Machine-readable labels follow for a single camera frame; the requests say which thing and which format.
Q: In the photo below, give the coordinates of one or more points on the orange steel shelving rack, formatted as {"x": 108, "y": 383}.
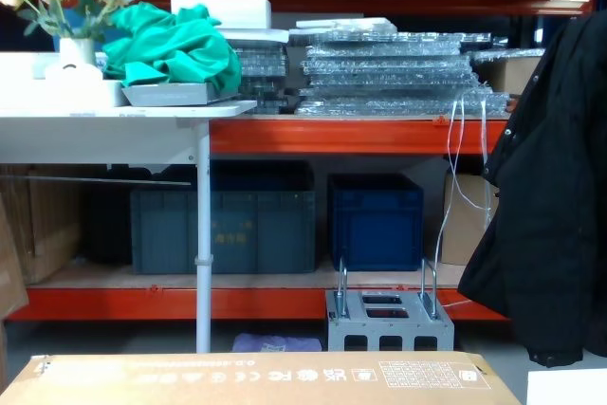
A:
{"x": 332, "y": 135}

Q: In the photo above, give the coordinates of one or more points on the grey plastic crate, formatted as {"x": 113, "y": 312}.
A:
{"x": 246, "y": 234}

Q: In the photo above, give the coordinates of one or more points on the blue plastic crate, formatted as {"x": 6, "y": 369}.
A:
{"x": 374, "y": 225}

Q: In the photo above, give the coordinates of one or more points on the small bubble-wrapped panel stack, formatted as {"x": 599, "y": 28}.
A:
{"x": 261, "y": 68}

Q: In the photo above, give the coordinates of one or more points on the large bubble-wrapped panel stack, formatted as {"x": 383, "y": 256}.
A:
{"x": 389, "y": 73}

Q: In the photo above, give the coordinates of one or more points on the white flat boards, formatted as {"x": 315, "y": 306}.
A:
{"x": 346, "y": 24}

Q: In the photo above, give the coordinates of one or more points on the grey flat tray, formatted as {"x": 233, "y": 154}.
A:
{"x": 166, "y": 94}

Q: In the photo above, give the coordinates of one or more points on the tall cardboard box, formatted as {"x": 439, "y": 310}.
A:
{"x": 462, "y": 225}

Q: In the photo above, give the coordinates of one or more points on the purple cloth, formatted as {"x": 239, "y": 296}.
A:
{"x": 275, "y": 342}

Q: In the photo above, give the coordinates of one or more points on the green cloth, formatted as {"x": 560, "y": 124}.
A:
{"x": 175, "y": 49}

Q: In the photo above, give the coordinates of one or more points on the white foam block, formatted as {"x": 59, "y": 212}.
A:
{"x": 223, "y": 10}

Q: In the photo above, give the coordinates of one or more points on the thin metal rod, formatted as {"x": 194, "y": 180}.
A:
{"x": 109, "y": 180}

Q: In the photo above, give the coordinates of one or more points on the white table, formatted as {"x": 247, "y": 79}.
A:
{"x": 95, "y": 137}

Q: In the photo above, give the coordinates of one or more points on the long printed cardboard box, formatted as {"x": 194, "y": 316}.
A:
{"x": 237, "y": 381}

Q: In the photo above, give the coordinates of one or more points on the small cardboard box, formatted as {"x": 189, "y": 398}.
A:
{"x": 509, "y": 74}

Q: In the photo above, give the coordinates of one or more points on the black coat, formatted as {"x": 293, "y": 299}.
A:
{"x": 545, "y": 196}

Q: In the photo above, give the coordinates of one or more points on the white vase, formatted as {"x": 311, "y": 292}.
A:
{"x": 76, "y": 51}

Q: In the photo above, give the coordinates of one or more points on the stacked flat cardboard sheets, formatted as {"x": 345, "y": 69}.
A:
{"x": 40, "y": 220}

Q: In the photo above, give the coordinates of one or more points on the white flat box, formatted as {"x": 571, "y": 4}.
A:
{"x": 47, "y": 93}

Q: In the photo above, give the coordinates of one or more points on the leaning brown cardboard sheet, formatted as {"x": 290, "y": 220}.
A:
{"x": 9, "y": 277}

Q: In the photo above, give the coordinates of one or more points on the white board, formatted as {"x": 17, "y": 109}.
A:
{"x": 566, "y": 388}

